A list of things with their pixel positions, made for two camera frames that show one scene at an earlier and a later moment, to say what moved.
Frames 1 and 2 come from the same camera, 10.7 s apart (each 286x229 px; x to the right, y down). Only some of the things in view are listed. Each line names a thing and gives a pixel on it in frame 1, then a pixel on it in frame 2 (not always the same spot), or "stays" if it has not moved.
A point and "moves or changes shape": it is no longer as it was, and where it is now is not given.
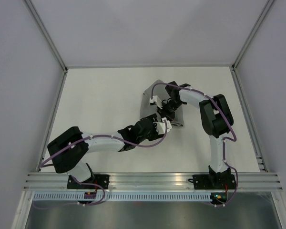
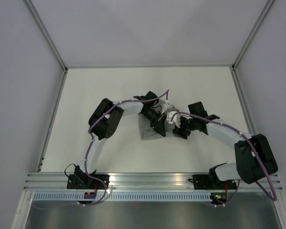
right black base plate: x=213 y=182 stays
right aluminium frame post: x=268 y=6 stays
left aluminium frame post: x=42 y=27 stays
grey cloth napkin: x=151 y=99 moves or changes shape
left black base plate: x=102 y=180 stays
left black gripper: x=155 y=135 → x=159 y=126
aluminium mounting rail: x=247 y=181 stays
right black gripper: x=163 y=113 → x=178 y=131
